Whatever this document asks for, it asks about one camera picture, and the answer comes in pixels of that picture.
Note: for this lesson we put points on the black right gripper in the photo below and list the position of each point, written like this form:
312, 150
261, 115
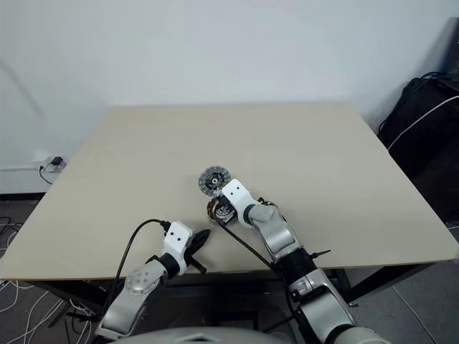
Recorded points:
226, 211

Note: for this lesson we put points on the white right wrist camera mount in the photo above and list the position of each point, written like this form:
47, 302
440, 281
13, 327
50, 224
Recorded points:
236, 195

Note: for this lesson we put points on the beige table with black frame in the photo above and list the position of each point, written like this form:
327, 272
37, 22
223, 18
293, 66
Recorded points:
229, 143

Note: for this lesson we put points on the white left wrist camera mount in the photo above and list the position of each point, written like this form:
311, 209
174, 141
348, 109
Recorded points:
175, 238

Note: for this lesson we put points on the grey robot torso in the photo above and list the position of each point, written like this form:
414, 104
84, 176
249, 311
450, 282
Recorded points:
215, 337

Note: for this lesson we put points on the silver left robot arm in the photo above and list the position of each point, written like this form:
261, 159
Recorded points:
138, 283

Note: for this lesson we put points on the white wall power outlet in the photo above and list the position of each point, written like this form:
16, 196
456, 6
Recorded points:
43, 160

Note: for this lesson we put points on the grey spoked rotor disc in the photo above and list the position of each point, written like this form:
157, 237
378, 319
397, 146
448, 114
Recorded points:
211, 181

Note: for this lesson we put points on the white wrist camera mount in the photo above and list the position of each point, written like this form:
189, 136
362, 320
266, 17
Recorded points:
175, 238
236, 195

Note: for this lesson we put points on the black power plug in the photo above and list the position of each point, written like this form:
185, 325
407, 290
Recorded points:
57, 161

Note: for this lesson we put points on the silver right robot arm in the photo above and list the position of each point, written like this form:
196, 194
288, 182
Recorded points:
279, 236

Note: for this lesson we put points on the motor housing with copper windings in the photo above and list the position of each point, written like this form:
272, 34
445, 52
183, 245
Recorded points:
212, 212

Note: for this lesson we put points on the black stand legs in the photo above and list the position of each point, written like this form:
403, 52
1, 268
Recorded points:
80, 315

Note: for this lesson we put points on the black fabric bag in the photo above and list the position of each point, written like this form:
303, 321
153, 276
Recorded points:
423, 150

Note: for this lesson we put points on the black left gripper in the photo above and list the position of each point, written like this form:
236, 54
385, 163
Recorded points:
193, 256

